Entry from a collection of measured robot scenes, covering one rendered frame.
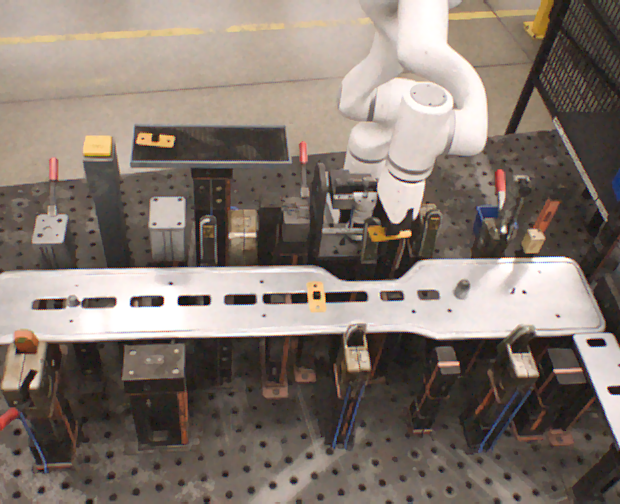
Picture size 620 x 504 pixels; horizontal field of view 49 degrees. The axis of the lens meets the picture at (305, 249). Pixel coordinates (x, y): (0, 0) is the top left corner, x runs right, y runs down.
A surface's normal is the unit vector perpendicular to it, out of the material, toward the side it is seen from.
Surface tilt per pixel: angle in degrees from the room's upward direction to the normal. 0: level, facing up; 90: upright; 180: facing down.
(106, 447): 0
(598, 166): 0
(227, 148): 0
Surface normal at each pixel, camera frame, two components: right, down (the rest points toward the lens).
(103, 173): 0.10, 0.76
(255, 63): 0.09, -0.65
